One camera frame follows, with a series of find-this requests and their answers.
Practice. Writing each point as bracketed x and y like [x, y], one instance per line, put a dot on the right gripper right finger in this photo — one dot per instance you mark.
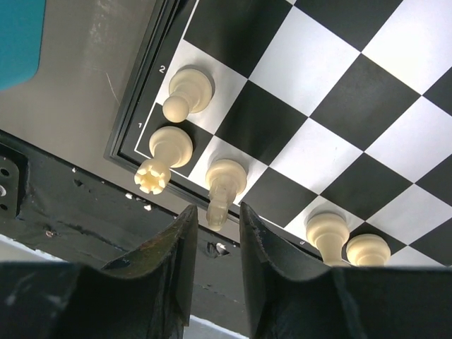
[290, 294]

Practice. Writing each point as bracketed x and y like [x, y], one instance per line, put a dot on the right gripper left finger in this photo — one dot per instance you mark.
[146, 293]

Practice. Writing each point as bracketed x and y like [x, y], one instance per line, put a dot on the white king piece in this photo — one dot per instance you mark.
[328, 233]

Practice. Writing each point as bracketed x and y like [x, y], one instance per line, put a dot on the white queen piece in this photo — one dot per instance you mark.
[368, 250]

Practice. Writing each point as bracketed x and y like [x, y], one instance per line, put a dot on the white knight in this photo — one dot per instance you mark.
[226, 179]

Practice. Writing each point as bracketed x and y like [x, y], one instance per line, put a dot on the black white chess board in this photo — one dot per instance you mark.
[330, 106]

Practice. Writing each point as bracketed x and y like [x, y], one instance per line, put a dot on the white rook left corner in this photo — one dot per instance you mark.
[170, 147]

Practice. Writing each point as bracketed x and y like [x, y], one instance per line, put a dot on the white pawn far left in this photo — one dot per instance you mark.
[190, 92]

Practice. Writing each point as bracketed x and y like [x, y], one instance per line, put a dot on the blue plastic tray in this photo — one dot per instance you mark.
[21, 38]

